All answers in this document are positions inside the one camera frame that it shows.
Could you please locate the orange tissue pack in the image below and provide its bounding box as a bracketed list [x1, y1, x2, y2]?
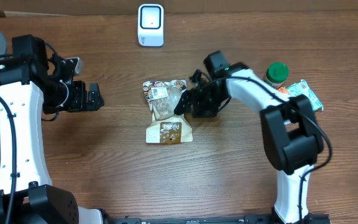
[277, 86, 290, 95]

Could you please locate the green lid jar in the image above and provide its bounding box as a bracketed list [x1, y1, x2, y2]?
[263, 62, 289, 89]

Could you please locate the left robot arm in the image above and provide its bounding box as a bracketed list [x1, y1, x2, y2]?
[0, 34, 109, 223]

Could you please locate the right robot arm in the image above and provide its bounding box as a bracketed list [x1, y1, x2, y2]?
[174, 51, 329, 223]

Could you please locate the cardboard back board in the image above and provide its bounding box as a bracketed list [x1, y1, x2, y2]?
[0, 0, 358, 17]

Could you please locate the large teal tissue pack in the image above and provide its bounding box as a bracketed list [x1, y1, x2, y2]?
[287, 80, 324, 112]

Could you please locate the brown bread bag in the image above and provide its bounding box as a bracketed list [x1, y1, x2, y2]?
[142, 80, 193, 144]

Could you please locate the white barcode scanner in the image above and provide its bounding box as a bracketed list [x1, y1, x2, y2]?
[137, 3, 164, 47]

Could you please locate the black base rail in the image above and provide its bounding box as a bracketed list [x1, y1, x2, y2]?
[104, 214, 332, 224]

